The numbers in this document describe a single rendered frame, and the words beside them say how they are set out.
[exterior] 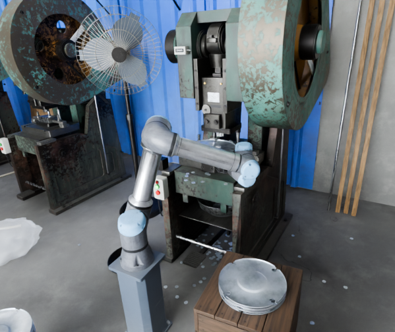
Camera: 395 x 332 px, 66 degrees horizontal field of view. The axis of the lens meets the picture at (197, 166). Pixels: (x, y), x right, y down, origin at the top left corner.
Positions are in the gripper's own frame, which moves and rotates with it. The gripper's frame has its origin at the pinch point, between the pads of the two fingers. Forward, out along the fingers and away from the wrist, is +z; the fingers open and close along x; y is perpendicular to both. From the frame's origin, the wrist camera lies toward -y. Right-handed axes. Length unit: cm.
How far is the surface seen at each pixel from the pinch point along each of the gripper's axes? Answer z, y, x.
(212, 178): 0.5, 5.0, 13.6
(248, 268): -45, 7, 39
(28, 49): 107, 94, -58
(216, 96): 13.6, -4.4, -28.9
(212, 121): 12.9, -1.3, -15.4
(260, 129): 16.4, -34.7, -5.1
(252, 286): -56, 11, 39
